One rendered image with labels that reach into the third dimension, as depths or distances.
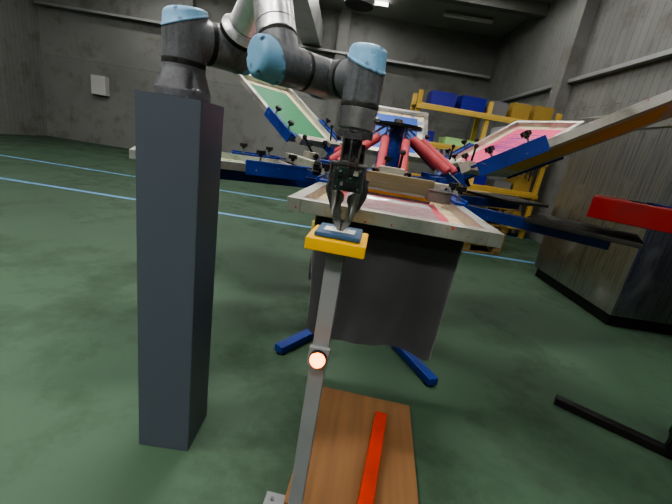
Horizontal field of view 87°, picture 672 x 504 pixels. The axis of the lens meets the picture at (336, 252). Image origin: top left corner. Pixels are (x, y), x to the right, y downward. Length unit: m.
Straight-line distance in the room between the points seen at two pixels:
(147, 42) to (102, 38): 1.30
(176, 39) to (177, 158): 0.30
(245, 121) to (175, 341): 10.61
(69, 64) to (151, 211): 12.98
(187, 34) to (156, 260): 0.64
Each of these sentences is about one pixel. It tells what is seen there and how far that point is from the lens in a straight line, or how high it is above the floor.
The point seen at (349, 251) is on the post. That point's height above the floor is 0.94.
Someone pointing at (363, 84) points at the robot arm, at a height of 1.26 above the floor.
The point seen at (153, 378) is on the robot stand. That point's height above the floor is 0.30.
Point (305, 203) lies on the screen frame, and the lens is 0.97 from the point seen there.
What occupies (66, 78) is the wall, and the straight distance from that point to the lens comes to 14.12.
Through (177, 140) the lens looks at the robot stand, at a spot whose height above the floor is 1.09.
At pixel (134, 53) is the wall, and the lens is 13.07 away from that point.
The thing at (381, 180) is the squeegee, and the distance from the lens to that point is 1.54.
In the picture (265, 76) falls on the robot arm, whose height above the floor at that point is 1.24.
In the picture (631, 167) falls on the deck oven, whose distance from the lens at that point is 4.06.
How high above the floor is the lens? 1.15
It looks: 17 degrees down
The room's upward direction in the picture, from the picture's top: 9 degrees clockwise
